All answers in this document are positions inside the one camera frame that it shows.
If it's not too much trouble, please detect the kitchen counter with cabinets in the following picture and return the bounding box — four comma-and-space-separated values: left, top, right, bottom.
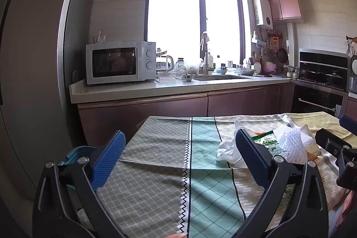
70, 75, 294, 146

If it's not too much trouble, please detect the patterned green beige tablecloth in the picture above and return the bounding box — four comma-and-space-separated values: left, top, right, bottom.
97, 112, 356, 237

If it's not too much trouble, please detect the grey rice cooker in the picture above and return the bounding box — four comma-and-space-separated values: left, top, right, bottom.
349, 55, 357, 94

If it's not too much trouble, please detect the white microwave oven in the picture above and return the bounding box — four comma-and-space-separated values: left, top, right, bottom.
86, 41, 156, 85

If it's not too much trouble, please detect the blue white ceramic bowl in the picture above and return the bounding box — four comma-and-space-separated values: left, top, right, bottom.
180, 74, 195, 82

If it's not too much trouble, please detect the pink upper wall cabinet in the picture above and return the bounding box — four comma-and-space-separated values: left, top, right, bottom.
268, 0, 303, 23

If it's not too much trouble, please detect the white tissue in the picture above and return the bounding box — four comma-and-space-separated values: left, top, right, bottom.
217, 119, 247, 169

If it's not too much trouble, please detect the white wall water heater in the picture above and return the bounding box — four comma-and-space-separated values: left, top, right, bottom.
253, 0, 273, 30

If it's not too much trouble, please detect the glass electric kettle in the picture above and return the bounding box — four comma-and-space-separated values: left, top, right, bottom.
156, 56, 174, 72

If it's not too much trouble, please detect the white foam fruit net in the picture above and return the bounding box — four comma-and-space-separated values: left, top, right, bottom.
273, 126, 319, 164

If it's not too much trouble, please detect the green white snack wrapper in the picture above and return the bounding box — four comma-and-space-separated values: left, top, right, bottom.
252, 130, 284, 155

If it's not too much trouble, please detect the black built-in oven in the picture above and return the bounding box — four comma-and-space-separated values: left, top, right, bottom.
291, 48, 350, 118

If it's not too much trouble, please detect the large kitchen window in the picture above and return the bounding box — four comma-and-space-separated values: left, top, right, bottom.
143, 0, 247, 65

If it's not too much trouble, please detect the black hanging frying pan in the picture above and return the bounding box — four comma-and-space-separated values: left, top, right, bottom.
277, 39, 289, 64

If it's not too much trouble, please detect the grey refrigerator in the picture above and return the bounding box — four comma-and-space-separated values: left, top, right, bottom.
1, 0, 93, 199

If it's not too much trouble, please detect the chrome sink faucet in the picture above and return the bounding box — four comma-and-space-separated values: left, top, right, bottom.
200, 31, 215, 75

